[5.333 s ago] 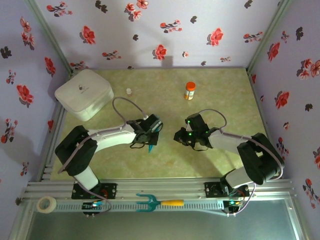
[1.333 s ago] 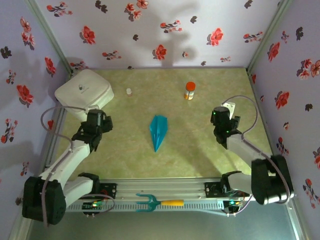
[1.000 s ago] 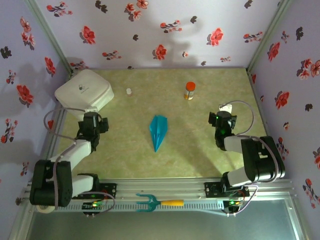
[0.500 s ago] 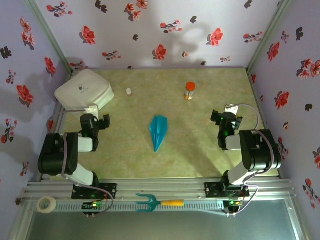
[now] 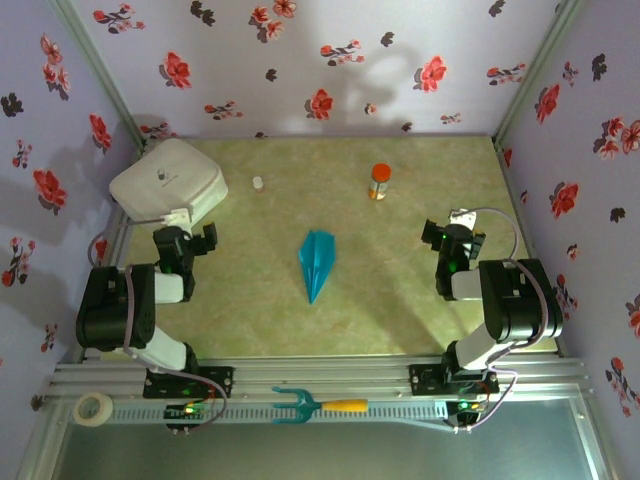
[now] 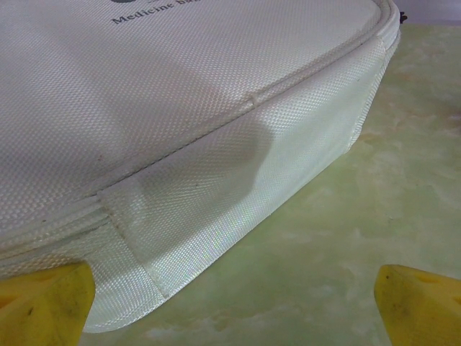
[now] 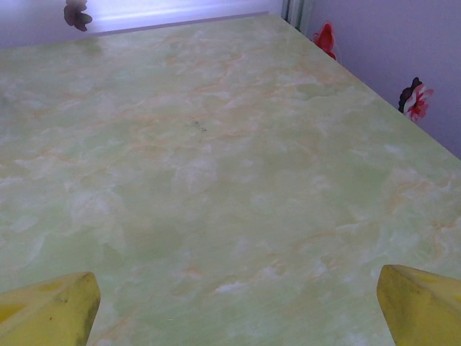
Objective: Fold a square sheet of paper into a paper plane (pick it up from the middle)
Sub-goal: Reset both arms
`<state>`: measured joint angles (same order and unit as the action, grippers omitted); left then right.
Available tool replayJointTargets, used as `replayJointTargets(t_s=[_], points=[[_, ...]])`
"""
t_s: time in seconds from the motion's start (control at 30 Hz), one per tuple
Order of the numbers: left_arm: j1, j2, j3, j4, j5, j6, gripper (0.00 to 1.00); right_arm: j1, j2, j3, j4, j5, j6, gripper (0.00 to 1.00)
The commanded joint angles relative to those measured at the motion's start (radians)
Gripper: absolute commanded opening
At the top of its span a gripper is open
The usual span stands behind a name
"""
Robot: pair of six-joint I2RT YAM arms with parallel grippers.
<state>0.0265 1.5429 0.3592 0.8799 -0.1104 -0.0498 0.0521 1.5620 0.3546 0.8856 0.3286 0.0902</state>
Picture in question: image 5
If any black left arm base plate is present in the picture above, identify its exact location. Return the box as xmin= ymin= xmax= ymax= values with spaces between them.
xmin=143 ymin=364 xmax=235 ymax=400

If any white tape roll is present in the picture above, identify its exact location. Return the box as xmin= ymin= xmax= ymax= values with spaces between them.
xmin=72 ymin=392 xmax=114 ymax=428

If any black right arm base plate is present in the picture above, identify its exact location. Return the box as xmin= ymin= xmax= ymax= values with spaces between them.
xmin=408 ymin=363 xmax=501 ymax=396

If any slotted grey cable tray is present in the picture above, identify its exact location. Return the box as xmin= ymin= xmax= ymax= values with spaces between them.
xmin=69 ymin=402 xmax=451 ymax=427

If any orange capped bottle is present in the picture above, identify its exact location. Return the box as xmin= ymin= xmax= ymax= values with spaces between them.
xmin=367 ymin=162 xmax=392 ymax=201

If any grey metal sheet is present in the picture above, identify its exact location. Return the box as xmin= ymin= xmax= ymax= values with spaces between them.
xmin=17 ymin=397 xmax=614 ymax=480

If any white plastic lidded box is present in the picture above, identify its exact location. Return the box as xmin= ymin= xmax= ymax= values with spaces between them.
xmin=108 ymin=138 xmax=229 ymax=236

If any blue paper sheet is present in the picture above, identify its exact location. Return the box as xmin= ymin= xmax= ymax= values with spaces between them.
xmin=297 ymin=229 xmax=338 ymax=306

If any aluminium front rail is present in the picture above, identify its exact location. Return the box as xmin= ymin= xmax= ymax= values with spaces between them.
xmin=47 ymin=355 xmax=594 ymax=402

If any aluminium corner post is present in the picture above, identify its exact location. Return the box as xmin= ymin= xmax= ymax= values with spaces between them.
xmin=47 ymin=0 xmax=149 ymax=154
xmin=492 ymin=0 xmax=589 ymax=151

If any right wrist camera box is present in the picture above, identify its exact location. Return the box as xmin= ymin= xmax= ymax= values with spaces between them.
xmin=447 ymin=208 xmax=477 ymax=229

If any teal garden fork yellow handle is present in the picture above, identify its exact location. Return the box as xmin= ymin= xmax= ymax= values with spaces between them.
xmin=271 ymin=385 xmax=369 ymax=426

